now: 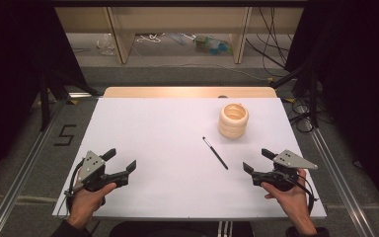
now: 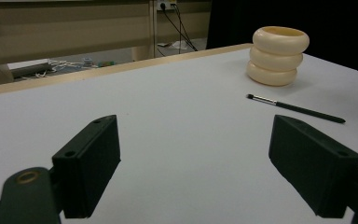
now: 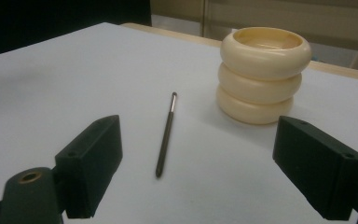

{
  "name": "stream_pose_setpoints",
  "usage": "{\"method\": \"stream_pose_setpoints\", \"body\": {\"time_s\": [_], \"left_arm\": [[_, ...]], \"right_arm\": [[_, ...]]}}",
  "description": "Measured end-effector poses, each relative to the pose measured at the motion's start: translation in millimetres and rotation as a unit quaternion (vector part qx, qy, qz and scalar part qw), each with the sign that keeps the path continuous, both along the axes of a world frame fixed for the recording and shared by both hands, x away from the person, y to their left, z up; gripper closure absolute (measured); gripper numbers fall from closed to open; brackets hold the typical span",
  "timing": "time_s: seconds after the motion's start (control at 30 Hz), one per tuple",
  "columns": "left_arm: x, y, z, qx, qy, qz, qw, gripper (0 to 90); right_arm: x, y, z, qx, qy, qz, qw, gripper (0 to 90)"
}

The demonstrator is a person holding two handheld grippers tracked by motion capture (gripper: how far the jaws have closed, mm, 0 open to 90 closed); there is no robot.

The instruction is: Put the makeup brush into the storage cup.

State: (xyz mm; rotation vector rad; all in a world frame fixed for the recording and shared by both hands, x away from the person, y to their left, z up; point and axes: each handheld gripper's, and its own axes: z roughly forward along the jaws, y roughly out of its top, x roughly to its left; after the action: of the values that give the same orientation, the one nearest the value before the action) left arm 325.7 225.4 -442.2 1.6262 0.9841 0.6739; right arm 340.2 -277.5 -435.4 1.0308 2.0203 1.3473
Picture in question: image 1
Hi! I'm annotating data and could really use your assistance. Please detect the colourful plastic clutter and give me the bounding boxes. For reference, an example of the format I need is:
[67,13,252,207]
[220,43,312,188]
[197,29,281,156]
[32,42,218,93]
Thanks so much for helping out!
[192,33,234,56]

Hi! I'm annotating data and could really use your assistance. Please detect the metal floor rail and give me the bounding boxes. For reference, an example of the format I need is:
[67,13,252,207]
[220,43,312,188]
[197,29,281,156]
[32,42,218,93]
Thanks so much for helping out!
[0,98,67,237]
[310,127,377,237]

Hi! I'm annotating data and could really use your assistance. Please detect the black metal stand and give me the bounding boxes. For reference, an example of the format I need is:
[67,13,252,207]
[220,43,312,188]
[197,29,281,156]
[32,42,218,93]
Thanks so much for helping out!
[268,64,321,130]
[38,69,101,132]

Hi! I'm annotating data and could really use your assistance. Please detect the black hanging cables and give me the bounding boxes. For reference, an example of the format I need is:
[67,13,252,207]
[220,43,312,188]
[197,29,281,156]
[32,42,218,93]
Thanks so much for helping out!
[245,6,294,79]

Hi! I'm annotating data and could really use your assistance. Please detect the black coiled floor cables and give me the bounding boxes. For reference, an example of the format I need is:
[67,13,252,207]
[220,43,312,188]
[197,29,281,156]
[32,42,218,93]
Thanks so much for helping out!
[288,104,316,134]

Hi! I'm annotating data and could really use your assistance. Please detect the left hand-held gripper cable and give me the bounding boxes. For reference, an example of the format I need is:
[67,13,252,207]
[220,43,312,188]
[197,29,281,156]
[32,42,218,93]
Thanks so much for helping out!
[64,160,84,219]

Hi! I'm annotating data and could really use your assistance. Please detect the wooden table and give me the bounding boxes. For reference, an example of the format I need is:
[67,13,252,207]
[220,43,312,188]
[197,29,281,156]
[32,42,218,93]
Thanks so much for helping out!
[102,86,278,99]

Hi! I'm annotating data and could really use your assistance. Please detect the person's right hand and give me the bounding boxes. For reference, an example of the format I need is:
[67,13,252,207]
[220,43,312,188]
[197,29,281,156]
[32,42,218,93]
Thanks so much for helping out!
[260,168,317,234]

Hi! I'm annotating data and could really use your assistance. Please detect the person's dark striped clothing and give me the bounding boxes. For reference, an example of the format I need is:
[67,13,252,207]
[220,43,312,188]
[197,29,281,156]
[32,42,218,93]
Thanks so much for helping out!
[108,220,255,237]

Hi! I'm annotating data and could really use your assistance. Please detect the dark curtain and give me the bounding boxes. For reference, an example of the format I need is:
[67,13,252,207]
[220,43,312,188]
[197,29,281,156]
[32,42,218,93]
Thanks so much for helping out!
[283,0,379,213]
[0,0,88,191]

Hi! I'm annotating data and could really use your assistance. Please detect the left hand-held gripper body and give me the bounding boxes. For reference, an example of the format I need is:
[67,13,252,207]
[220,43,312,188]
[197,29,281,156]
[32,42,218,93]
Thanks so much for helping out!
[73,150,129,193]

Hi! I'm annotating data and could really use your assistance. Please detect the wooden shelf unit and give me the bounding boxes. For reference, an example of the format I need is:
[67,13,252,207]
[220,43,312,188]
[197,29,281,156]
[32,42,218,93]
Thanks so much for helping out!
[54,6,306,66]

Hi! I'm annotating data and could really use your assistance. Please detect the clear plastic bag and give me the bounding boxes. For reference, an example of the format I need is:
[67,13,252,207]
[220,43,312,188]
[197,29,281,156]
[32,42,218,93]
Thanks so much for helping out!
[95,32,117,56]

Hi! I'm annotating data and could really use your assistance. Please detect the black pen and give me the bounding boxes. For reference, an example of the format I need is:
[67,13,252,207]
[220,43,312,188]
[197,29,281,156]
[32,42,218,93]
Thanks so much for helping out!
[201,135,230,171]

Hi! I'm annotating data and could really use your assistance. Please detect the cream ribbed pen holder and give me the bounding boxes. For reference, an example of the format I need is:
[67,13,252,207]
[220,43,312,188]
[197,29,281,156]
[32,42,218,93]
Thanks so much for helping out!
[217,102,250,140]

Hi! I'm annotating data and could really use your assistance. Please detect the white rope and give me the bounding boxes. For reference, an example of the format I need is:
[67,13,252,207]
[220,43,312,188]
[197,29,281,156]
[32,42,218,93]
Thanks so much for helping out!
[135,33,166,44]

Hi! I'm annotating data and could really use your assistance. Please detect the hand-held gripper cable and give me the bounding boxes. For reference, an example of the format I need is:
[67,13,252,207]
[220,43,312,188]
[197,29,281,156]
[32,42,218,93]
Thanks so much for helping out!
[64,160,84,219]
[294,173,319,215]

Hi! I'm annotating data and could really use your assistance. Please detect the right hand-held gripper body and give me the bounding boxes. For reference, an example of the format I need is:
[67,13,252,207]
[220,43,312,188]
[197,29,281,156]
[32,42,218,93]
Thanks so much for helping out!
[251,149,319,193]

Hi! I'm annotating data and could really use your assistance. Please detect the right hand-held gripper cable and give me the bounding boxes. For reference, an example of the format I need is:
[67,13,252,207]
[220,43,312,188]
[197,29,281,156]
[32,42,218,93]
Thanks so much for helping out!
[294,173,319,215]

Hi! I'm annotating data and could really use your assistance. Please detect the person's left hand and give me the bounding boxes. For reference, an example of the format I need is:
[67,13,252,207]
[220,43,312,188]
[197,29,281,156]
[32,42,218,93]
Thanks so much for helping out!
[66,182,117,230]

